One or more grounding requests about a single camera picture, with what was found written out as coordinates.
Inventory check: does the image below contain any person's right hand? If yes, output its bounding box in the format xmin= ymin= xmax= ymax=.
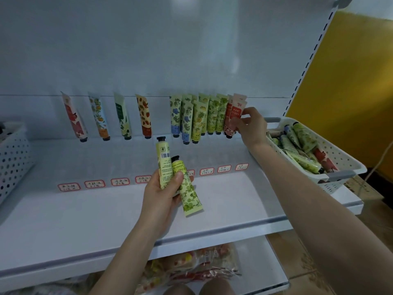
xmin=232 ymin=107 xmax=269 ymax=154

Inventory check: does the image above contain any person's left hand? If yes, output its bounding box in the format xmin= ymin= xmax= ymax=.
xmin=136 ymin=169 xmax=194 ymax=240

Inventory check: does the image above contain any red white hand cream tube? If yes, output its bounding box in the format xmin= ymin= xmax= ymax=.
xmin=224 ymin=94 xmax=248 ymax=139

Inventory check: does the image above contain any light green floral hand cream tube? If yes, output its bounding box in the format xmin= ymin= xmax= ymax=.
xmin=171 ymin=155 xmax=204 ymax=217

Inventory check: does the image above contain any yellow-green white-label hand cream tube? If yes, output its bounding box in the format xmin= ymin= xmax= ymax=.
xmin=155 ymin=136 xmax=175 ymax=189

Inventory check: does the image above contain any pile of green hand cream tubes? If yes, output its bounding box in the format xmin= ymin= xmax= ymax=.
xmin=268 ymin=121 xmax=339 ymax=176

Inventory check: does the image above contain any white metal shelf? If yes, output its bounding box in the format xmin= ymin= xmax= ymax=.
xmin=0 ymin=0 xmax=369 ymax=295

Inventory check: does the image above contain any row of hand cream tubes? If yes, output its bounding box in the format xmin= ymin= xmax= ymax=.
xmin=61 ymin=92 xmax=248 ymax=145

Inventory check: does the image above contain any white perforated plastic basket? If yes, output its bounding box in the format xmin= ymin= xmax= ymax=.
xmin=0 ymin=123 xmax=34 ymax=207
xmin=264 ymin=116 xmax=368 ymax=195

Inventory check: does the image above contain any person's left forearm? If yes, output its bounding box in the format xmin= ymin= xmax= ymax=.
xmin=89 ymin=221 xmax=163 ymax=295

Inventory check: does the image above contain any person's right forearm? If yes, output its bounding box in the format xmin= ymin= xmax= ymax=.
xmin=252 ymin=144 xmax=393 ymax=295

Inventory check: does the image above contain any person's left leg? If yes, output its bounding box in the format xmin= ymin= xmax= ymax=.
xmin=163 ymin=282 xmax=199 ymax=295

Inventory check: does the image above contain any person's leg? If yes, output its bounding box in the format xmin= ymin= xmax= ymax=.
xmin=198 ymin=278 xmax=235 ymax=295
xmin=163 ymin=282 xmax=199 ymax=295

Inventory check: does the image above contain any person's right leg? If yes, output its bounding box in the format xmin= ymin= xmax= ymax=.
xmin=198 ymin=278 xmax=235 ymax=295

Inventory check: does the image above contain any pile of snack packets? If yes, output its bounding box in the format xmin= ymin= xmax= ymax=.
xmin=18 ymin=244 xmax=242 ymax=295

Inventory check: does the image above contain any clear divider tray with labels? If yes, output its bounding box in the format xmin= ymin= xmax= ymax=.
xmin=58 ymin=163 xmax=249 ymax=193

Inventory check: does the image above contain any small brown cardboard box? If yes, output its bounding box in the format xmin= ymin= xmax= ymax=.
xmin=344 ymin=175 xmax=384 ymax=202

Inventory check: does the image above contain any white hanging cable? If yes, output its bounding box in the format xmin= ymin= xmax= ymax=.
xmin=362 ymin=141 xmax=393 ymax=182

